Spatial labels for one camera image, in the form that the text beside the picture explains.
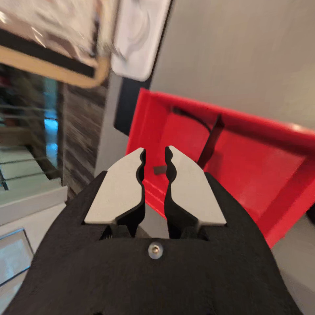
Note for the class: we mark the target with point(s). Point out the wooden instruction board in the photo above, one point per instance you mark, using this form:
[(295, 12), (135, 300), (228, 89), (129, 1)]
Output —
[(49, 71)]

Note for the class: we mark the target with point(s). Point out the grey usb hub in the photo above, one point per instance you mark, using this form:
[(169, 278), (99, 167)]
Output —
[(160, 169)]

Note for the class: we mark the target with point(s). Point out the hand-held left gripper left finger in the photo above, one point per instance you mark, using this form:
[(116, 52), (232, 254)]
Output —
[(115, 194)]

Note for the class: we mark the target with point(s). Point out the black bin divider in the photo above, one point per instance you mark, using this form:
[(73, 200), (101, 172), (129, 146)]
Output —
[(211, 145)]

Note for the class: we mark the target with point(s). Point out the red plastic bin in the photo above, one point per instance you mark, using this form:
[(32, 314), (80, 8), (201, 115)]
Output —
[(246, 172)]

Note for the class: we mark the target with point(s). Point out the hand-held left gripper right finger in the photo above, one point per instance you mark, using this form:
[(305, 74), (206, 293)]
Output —
[(194, 194)]

